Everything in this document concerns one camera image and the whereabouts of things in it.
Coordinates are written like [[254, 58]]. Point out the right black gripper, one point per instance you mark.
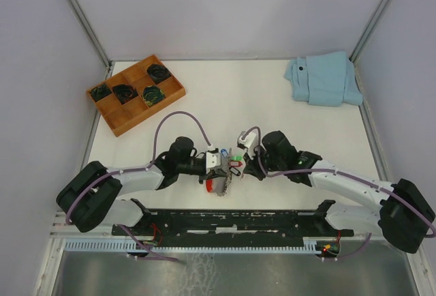
[[251, 168]]

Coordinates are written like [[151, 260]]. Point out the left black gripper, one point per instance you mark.
[[212, 174]]

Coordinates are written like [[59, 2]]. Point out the metal key holder red handle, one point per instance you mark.
[[219, 186]]

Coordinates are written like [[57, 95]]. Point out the black key tag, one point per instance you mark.
[[235, 171]]

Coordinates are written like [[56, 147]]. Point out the red key tag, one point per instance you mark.
[[236, 164]]

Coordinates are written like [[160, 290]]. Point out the key with green tag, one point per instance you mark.
[[236, 158]]

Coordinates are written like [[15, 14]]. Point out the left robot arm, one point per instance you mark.
[[96, 194]]

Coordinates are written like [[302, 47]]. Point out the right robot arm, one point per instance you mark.
[[397, 211]]

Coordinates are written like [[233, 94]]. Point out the black green rolled band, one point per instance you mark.
[[152, 95]]

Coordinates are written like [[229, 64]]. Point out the light blue folded cloth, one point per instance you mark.
[[324, 80]]

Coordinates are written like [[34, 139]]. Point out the black rolled band back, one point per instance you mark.
[[158, 73]]

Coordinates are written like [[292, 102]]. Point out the wooden compartment tray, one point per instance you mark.
[[123, 117]]

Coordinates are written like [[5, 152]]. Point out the black red rolled band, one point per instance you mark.
[[124, 93]]

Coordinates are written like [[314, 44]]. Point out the black yellow rolled band left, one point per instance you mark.
[[99, 92]]

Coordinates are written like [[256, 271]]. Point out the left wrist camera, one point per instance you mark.
[[212, 158]]

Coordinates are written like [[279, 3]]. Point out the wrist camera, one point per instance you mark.
[[212, 158], [248, 141]]

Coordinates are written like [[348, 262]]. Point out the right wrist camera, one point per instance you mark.
[[248, 141]]

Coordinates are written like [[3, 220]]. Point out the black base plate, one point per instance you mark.
[[234, 228]]

